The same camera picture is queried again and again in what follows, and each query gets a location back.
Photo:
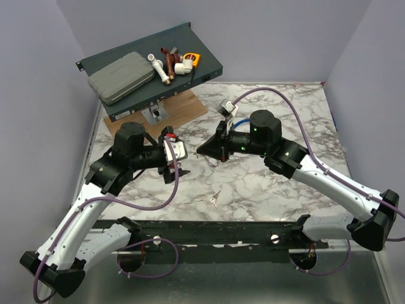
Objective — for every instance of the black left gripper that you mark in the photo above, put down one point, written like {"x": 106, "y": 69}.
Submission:
{"x": 166, "y": 171}

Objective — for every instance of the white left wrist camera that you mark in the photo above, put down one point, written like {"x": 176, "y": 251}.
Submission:
{"x": 174, "y": 148}

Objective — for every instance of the metal shelf stand bracket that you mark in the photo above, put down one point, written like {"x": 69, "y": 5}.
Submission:
{"x": 155, "y": 114}

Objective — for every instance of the brass padlock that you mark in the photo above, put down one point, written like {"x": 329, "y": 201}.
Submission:
{"x": 212, "y": 162}

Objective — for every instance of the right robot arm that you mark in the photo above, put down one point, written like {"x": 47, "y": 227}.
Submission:
{"x": 369, "y": 214}

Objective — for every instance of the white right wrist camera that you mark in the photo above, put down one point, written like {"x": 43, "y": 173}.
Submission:
{"x": 228, "y": 110}

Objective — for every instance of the grey plastic tool case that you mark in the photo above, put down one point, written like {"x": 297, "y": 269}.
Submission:
{"x": 121, "y": 77}

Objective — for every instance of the brown pipe valve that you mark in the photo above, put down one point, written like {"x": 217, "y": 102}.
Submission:
{"x": 171, "y": 58}

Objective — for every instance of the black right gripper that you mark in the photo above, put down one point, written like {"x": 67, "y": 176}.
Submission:
{"x": 218, "y": 146}

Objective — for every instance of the silver keys on table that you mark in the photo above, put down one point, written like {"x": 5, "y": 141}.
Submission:
{"x": 214, "y": 198}

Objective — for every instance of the wooden board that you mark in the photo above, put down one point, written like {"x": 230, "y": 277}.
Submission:
{"x": 182, "y": 109}

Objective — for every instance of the white pvc pipe fitting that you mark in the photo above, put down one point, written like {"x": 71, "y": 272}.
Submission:
{"x": 158, "y": 66}

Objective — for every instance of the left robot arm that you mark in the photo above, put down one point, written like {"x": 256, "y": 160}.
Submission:
{"x": 62, "y": 261}

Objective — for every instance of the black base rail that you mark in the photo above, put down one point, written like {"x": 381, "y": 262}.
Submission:
{"x": 223, "y": 242}

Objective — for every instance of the dark teal rack shelf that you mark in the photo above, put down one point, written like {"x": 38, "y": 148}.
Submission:
{"x": 185, "y": 40}

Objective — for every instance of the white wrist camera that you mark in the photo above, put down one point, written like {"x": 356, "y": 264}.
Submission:
{"x": 228, "y": 110}
{"x": 174, "y": 148}

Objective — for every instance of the white pvc elbow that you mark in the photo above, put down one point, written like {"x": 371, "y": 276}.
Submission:
{"x": 185, "y": 67}

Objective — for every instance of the yellow tape measure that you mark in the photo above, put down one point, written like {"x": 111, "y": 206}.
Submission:
{"x": 194, "y": 57}

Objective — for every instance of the blue cable lock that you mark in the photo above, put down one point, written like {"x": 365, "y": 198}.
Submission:
{"x": 241, "y": 122}

